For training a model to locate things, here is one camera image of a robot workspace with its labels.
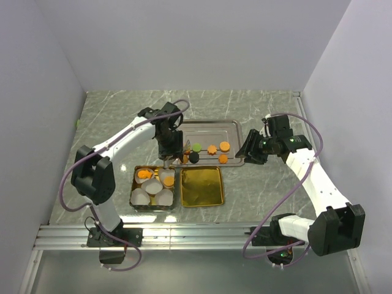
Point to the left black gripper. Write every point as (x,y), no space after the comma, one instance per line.
(177,149)

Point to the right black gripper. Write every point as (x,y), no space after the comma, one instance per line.
(254,157)

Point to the green round cookie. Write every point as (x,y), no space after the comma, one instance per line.
(196,147)

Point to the round orange cookie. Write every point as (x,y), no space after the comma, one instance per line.
(169,181)

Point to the metal tongs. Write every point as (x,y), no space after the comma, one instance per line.
(172,152)

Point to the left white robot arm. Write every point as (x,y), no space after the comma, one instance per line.
(92,173)

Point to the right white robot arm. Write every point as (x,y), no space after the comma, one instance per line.
(338,225)

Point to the black round cookie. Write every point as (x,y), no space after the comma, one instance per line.
(194,157)

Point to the white paper cup top-right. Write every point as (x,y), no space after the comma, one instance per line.
(164,172)

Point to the round waffle cookie right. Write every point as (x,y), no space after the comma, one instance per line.
(224,146)

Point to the silver metal tray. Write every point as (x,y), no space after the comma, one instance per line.
(212,132)

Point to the white paper cup centre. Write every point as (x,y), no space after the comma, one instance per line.
(152,186)

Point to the gold cookie tin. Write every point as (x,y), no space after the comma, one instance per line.
(136,183)

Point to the gold tin lid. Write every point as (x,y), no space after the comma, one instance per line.
(201,187)

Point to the white paper cup bottom-right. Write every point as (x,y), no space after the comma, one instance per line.
(164,198)

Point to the white paper cup bottom-left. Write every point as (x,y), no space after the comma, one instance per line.
(139,197)

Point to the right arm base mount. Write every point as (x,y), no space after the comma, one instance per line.
(268,237)

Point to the aluminium rail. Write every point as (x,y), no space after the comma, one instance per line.
(155,236)

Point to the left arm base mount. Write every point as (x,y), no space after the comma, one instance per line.
(113,246)

